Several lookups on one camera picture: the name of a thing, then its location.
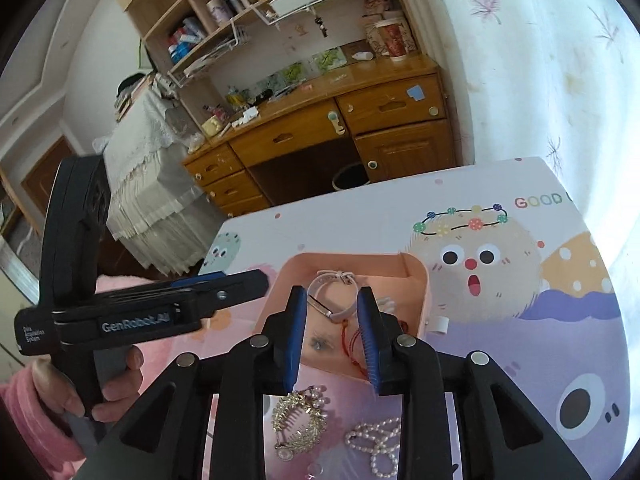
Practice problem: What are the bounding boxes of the brown wooden door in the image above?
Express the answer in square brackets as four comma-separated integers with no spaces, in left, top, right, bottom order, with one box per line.
[20,135,77,212]

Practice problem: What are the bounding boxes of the wooden desk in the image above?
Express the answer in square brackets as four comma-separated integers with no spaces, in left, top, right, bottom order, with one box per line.
[182,52,457,219]

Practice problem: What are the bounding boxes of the wooden desk shelf hutch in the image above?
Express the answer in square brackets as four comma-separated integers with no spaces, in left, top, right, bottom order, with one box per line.
[102,0,417,127]

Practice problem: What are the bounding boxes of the black trash bin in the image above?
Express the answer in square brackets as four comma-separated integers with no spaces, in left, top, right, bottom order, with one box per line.
[332,162,372,192]

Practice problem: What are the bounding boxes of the pink plastic tray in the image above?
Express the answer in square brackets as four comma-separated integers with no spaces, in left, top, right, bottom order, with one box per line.
[254,252,432,397]

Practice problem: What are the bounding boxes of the cartoon printed tablecloth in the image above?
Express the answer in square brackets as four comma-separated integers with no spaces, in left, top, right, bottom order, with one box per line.
[197,156,624,480]

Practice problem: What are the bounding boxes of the white pearl necklace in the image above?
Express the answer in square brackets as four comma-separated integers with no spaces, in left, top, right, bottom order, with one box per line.
[344,416,402,479]

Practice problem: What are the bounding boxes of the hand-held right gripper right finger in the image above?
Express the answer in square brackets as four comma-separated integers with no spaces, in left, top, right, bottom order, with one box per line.
[356,286,593,480]

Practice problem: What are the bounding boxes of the gold pearl hair comb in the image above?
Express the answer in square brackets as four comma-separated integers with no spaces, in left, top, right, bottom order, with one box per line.
[270,384,332,462]

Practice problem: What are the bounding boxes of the red string bracelet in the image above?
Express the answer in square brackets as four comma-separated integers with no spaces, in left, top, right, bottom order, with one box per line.
[339,316,372,380]

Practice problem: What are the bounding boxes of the white wire rack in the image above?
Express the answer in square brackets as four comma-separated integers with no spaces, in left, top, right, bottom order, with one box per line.
[167,0,372,87]

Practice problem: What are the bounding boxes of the person's left forearm pink sleeve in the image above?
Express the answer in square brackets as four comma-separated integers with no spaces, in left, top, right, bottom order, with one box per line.
[0,360,98,480]

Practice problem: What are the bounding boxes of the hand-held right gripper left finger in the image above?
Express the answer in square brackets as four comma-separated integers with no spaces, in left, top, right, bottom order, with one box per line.
[75,285,308,480]

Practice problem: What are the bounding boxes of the person's left hand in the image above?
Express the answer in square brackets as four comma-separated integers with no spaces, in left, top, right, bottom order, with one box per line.
[32,347,146,423]

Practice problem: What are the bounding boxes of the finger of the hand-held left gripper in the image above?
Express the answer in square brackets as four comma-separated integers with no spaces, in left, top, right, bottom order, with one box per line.
[197,268,271,319]
[170,271,228,291]

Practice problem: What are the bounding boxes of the red paper cup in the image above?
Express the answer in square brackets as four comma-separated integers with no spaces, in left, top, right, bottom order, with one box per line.
[382,17,419,62]

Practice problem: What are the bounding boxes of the pink fleece cloth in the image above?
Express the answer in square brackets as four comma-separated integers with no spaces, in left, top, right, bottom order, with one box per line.
[95,274,173,295]

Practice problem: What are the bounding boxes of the white lace cloth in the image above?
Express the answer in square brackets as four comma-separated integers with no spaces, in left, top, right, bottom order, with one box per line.
[102,89,227,277]

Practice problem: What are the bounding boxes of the white strap bracelet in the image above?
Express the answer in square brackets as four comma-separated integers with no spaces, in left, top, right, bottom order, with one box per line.
[304,269,362,324]

